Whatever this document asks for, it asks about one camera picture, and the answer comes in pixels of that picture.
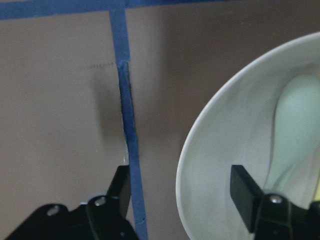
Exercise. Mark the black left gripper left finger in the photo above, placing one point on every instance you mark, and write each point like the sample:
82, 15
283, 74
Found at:
103, 217

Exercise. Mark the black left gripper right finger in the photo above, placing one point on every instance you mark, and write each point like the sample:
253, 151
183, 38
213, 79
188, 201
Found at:
271, 216

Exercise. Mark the yellow plastic fork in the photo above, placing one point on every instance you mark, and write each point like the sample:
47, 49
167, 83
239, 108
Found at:
316, 196

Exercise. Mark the light green plastic spoon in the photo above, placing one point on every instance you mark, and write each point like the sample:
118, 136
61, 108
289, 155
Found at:
296, 129

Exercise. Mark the white round plate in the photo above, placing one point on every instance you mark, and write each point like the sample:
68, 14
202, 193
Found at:
236, 128

